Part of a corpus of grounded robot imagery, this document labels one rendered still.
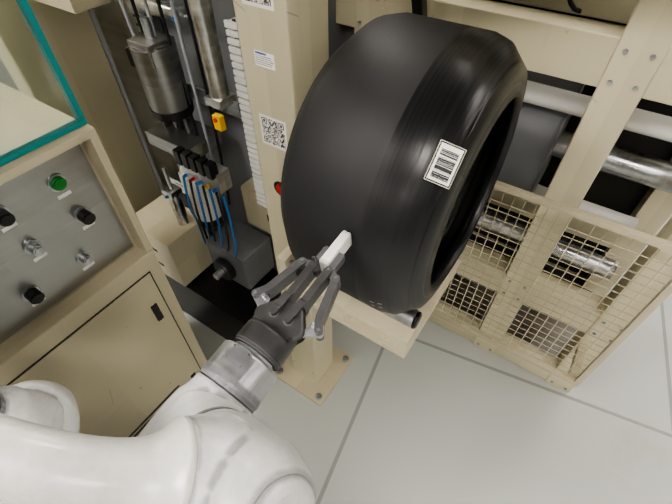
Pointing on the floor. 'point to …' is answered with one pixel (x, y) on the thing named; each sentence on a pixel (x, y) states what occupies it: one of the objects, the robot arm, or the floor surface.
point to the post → (307, 69)
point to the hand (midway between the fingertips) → (336, 252)
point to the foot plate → (317, 392)
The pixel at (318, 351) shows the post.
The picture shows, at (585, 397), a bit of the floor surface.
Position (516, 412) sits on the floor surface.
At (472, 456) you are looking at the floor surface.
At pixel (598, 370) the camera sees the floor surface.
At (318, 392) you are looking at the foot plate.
